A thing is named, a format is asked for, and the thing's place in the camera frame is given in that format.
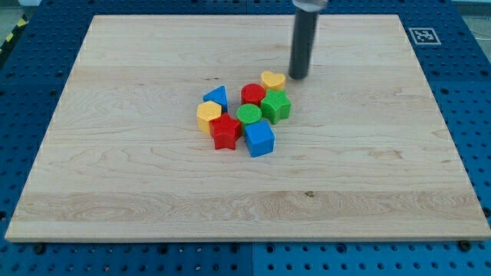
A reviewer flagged red cylinder block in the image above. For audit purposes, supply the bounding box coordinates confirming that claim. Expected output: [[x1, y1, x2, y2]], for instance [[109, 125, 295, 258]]
[[241, 83, 265, 107]]

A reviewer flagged yellow hexagon block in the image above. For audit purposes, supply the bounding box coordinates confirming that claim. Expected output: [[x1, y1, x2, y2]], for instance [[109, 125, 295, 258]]
[[196, 100, 222, 134]]

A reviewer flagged silver metal rod mount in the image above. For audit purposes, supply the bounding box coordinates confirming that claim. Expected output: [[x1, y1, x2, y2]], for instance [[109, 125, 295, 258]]
[[292, 0, 328, 12]]

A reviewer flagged yellow heart block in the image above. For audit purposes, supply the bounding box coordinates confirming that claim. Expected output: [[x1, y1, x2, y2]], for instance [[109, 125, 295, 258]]
[[261, 71, 286, 90]]

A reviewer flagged black and yellow hazard tape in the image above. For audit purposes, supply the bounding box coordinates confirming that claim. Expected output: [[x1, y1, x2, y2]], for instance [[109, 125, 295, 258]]
[[1, 13, 29, 58]]

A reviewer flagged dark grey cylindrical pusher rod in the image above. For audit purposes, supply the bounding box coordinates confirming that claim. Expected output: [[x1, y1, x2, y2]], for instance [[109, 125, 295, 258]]
[[288, 9, 318, 80]]

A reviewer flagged white fiducial marker tag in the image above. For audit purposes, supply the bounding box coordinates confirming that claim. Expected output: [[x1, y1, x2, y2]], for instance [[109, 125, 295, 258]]
[[409, 27, 441, 45]]

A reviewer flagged blue cube block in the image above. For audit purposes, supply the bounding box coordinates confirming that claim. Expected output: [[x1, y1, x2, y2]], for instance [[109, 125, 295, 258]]
[[245, 121, 275, 157]]

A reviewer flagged red star block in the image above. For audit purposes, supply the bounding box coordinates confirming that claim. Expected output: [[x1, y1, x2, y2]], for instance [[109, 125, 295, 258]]
[[210, 113, 242, 150]]

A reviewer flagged green cylinder block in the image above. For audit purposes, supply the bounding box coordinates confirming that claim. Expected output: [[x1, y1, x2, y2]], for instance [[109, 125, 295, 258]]
[[236, 103, 262, 133]]

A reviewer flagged green star block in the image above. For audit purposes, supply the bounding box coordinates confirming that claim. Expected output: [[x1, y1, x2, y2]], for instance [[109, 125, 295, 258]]
[[260, 89, 292, 124]]

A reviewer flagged blue triangle block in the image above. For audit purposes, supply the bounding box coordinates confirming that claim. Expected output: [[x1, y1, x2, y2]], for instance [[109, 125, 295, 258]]
[[203, 86, 228, 113]]

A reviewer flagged light wooden board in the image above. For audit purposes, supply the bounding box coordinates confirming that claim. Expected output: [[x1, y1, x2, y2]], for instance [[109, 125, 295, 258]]
[[5, 15, 490, 243]]

